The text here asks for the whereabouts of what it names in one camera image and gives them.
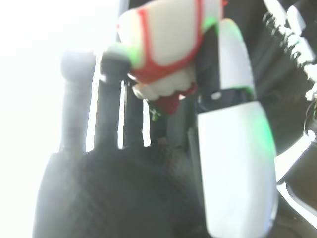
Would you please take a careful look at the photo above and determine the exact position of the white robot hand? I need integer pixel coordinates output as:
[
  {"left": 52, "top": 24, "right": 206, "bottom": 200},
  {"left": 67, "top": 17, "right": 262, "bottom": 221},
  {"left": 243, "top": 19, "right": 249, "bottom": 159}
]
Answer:
[{"left": 32, "top": 19, "right": 278, "bottom": 238}]

